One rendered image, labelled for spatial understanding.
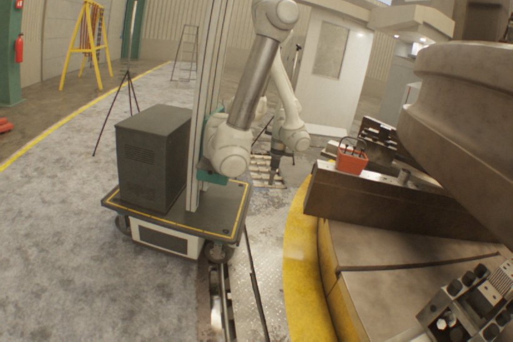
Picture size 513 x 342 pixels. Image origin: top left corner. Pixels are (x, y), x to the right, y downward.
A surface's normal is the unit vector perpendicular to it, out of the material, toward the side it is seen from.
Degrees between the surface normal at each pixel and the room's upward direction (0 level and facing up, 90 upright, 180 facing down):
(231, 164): 96
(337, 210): 90
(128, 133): 90
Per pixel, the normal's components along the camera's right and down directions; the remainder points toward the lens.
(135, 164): -0.11, 0.37
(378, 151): -0.52, 0.25
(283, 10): 0.40, 0.31
